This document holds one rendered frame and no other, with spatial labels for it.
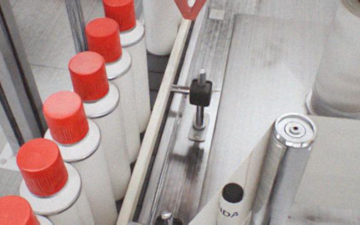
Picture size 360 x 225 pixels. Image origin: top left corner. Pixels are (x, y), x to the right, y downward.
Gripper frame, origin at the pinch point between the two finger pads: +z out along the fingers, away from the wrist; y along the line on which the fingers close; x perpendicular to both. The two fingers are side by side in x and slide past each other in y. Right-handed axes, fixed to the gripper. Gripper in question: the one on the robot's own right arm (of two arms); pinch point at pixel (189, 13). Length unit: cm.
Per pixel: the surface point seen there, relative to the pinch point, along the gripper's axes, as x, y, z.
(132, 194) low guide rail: 2.7, -20.8, 10.2
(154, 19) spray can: 6.3, 6.3, 6.6
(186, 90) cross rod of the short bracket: -0.3, -3.0, 10.9
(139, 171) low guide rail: 2.8, -17.7, 10.2
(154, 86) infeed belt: 5.1, -0.2, 13.8
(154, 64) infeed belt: 6.3, 4.6, 13.9
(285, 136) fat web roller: -11.8, -21.6, -4.9
